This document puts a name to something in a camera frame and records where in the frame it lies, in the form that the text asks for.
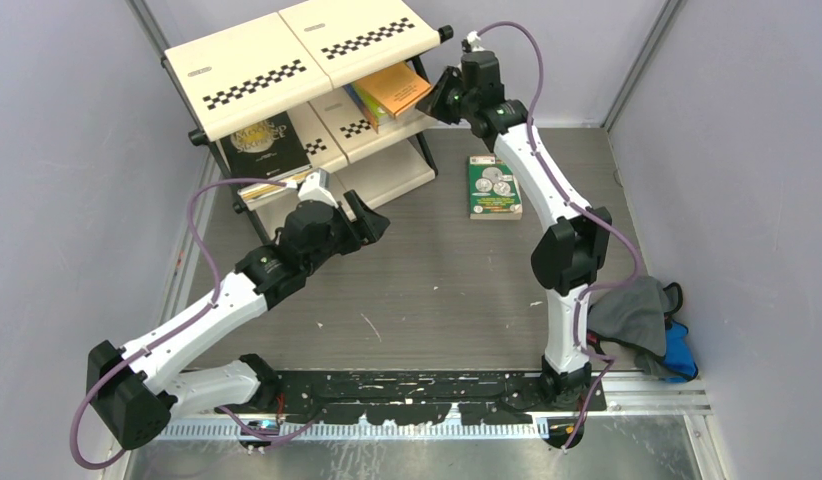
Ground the light green spine book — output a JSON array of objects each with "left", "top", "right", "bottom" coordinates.
[{"left": 348, "top": 83, "right": 394, "bottom": 132}]

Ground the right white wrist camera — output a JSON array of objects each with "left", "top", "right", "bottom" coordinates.
[{"left": 461, "top": 30, "right": 485, "bottom": 54}]

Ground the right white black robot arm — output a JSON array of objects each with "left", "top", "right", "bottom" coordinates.
[{"left": 417, "top": 50, "right": 611, "bottom": 411}]

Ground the dark green spine book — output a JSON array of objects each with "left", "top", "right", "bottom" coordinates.
[{"left": 467, "top": 154, "right": 523, "bottom": 220}]

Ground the grey cloth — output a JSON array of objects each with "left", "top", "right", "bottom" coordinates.
[{"left": 587, "top": 276, "right": 695, "bottom": 381}]

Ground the cream three-tier shelf rack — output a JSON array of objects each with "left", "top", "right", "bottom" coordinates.
[{"left": 162, "top": 1, "right": 453, "bottom": 240}]

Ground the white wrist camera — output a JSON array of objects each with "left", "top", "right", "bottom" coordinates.
[
  {"left": 461, "top": 30, "right": 485, "bottom": 54},
  {"left": 284, "top": 168, "right": 339, "bottom": 208}
]

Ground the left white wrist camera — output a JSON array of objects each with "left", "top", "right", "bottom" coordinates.
[{"left": 284, "top": 168, "right": 339, "bottom": 208}]

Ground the black Moon Sixpence book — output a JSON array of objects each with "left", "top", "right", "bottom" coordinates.
[{"left": 216, "top": 112, "right": 310, "bottom": 180}]

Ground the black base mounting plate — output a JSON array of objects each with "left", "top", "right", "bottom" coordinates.
[{"left": 229, "top": 370, "right": 607, "bottom": 447}]

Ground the aluminium rail frame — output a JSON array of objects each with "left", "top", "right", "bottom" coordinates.
[{"left": 105, "top": 370, "right": 725, "bottom": 479}]

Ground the yellow book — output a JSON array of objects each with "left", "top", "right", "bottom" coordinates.
[{"left": 237, "top": 171, "right": 309, "bottom": 211}]

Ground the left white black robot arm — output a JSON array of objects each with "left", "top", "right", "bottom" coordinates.
[{"left": 87, "top": 191, "right": 390, "bottom": 450}]

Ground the orange spine book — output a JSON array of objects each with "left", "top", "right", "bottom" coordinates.
[{"left": 353, "top": 62, "right": 432, "bottom": 117}]

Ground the blue cloth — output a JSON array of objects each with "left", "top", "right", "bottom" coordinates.
[{"left": 662, "top": 318, "right": 699, "bottom": 383}]

